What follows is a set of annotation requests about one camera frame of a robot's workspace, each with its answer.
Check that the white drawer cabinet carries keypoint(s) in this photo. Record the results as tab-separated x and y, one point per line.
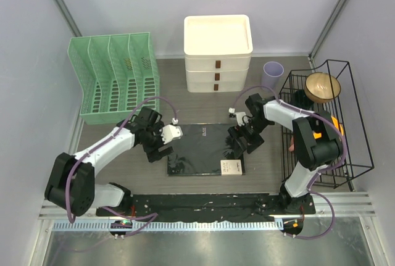
217	35

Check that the green file organizer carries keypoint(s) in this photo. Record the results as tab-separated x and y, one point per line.
116	73

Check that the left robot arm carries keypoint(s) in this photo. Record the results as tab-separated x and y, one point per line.
72	182

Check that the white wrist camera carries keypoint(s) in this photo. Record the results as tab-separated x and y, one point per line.
238	116
171	132

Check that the white drawer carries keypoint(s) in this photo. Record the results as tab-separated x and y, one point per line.
216	63
216	86
216	75

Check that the black wire rack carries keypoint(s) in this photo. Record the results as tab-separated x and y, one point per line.
346	109

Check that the purple cup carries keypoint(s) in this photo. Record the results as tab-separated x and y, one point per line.
272	72

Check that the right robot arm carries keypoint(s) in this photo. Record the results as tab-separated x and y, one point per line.
317	143

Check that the black notebook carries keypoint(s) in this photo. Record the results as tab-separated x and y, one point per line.
200	150

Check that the pink cup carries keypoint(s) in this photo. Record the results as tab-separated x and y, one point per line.
291	147

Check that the white eraser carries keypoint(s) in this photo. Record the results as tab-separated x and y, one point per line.
231	167

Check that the white cable duct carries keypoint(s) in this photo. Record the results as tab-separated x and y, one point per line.
123	225

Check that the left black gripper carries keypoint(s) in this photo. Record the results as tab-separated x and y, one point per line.
153	153

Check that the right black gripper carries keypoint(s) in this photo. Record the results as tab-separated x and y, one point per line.
237	131

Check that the wooden bowl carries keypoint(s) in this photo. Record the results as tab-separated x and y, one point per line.
321	87

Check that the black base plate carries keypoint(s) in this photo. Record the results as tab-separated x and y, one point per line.
208	208

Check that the black cup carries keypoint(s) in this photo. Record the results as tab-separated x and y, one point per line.
299	99

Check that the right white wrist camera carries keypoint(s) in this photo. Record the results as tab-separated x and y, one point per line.
238	116

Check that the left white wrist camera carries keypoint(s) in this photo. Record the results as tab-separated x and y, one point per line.
171	132

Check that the orange bowl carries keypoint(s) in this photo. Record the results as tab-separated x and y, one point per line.
336	124

